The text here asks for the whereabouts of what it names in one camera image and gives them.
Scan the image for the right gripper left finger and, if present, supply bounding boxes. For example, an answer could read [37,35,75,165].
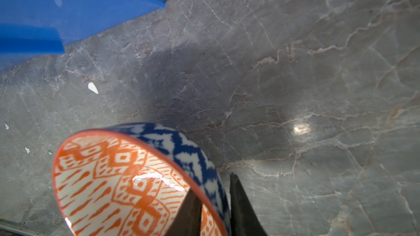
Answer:
[165,189,203,236]

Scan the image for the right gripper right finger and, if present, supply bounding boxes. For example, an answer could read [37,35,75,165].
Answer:
[230,173,268,236]

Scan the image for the orange and blue patterned bowl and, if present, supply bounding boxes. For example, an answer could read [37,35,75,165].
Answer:
[52,122,231,236]

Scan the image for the blue plastic bin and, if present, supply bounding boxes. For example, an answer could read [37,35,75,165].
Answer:
[1,0,166,70]

